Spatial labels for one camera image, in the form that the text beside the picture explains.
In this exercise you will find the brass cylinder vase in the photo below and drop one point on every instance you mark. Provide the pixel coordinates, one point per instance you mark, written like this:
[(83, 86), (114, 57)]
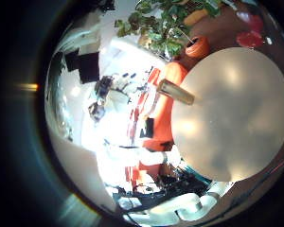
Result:
[(176, 92)]

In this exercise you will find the small black monitor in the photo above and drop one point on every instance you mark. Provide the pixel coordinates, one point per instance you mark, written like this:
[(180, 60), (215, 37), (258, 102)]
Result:
[(71, 60)]

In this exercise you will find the orange plant pot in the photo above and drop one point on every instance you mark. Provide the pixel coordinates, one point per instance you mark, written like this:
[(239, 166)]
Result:
[(198, 47)]

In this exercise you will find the white and orange robot body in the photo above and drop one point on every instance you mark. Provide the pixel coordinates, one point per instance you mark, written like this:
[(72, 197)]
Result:
[(165, 107)]

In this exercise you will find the green leafy potted plant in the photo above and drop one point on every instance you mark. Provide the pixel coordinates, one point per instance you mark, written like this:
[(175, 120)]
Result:
[(162, 30)]

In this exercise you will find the yellow cushion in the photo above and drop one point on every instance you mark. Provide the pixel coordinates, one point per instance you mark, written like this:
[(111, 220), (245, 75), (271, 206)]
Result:
[(195, 17)]

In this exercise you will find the large black monitor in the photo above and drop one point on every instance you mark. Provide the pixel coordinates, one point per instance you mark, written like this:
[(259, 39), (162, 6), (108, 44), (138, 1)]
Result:
[(89, 66)]

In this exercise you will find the red round cushion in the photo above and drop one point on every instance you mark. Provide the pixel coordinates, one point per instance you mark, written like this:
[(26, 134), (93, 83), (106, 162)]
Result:
[(250, 39), (254, 20)]

